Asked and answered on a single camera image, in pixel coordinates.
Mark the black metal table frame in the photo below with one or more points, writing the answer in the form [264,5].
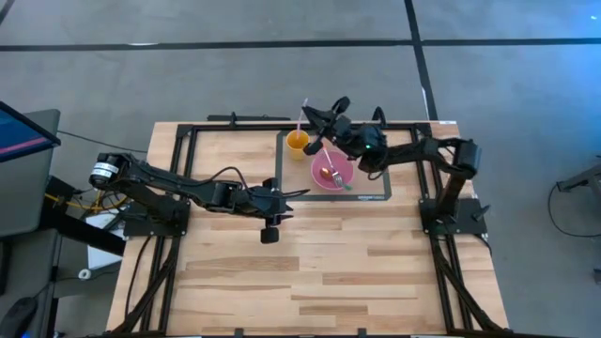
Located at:
[305,127]

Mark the black table edge clamp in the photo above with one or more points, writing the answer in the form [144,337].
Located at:
[239,333]
[362,333]

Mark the pink drinking straw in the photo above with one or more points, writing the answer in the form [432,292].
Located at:
[301,121]

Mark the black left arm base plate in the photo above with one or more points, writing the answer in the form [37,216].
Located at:
[155,230]

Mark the white table label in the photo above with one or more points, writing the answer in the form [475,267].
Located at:
[447,122]

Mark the black-bordered silicone mat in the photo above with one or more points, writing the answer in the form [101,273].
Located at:
[328,197]

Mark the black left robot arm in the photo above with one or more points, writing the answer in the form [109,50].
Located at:
[159,180]

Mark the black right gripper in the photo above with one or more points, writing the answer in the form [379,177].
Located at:
[343,129]

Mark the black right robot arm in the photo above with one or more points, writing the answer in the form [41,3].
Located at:
[422,150]

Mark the black floor object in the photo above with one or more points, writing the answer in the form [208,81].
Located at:
[597,277]

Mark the grey desk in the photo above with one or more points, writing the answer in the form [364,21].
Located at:
[23,197]

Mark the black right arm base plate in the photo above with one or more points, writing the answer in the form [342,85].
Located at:
[469,220]

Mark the black hook clamp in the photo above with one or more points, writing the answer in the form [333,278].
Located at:
[382,119]

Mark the computer monitor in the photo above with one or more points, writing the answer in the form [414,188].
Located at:
[19,136]

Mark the white tape roll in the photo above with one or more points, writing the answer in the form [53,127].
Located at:
[84,274]

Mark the white sheet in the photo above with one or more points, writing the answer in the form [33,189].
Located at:
[101,256]

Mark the grey metal stand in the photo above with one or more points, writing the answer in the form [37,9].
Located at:
[584,179]

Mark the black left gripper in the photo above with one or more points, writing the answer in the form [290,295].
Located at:
[265,202]

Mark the yellow plastic cup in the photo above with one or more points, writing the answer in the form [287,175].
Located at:
[297,152]

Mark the black desk beam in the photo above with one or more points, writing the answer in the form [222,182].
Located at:
[84,235]

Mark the pink plastic bowl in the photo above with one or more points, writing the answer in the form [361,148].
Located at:
[345,162]

